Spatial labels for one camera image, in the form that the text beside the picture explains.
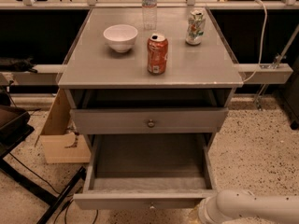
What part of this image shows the grey drawer cabinet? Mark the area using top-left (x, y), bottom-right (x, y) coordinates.
top-left (56, 6), bottom-right (245, 142)

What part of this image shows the clear plastic water bottle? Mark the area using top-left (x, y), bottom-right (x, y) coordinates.
top-left (141, 0), bottom-right (157, 30)

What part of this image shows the orange soda can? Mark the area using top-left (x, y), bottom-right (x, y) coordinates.
top-left (147, 33), bottom-right (168, 75)

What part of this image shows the white cable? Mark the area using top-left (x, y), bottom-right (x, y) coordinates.
top-left (242, 0), bottom-right (269, 84)

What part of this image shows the black floor cable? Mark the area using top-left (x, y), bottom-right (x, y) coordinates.
top-left (8, 152), bottom-right (99, 224)

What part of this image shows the white ceramic bowl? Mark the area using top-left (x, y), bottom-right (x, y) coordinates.
top-left (103, 24), bottom-right (138, 53)

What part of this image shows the cardboard box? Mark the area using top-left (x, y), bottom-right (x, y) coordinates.
top-left (39, 90), bottom-right (91, 163)

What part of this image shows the grey drawer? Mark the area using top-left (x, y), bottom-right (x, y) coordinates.
top-left (70, 107), bottom-right (228, 134)
top-left (74, 133), bottom-right (216, 210)

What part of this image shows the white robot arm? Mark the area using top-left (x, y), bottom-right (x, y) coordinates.
top-left (188, 189), bottom-right (299, 224)

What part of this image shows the black chair base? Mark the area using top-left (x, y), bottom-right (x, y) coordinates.
top-left (0, 108), bottom-right (94, 224)

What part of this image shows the white green soda can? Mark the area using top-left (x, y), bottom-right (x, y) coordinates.
top-left (185, 8), bottom-right (206, 46)

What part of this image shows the grey top drawer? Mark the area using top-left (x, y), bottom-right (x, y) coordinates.
top-left (70, 107), bottom-right (228, 134)

